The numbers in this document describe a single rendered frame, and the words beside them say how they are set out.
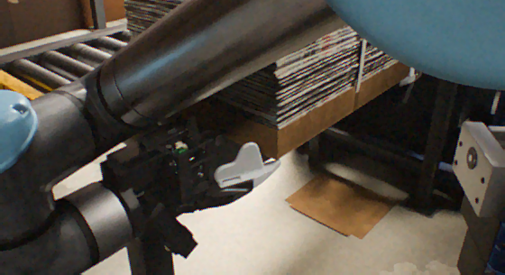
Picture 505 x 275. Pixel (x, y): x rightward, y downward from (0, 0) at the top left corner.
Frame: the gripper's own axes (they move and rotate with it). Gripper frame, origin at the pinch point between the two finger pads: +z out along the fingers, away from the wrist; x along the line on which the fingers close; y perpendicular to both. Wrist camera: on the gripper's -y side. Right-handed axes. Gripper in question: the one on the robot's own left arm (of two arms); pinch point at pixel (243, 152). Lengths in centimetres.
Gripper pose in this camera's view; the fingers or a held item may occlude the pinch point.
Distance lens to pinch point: 62.9
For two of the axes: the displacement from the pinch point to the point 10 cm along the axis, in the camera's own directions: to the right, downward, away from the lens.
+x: -7.5, -3.2, 5.8
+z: 6.6, -3.6, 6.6
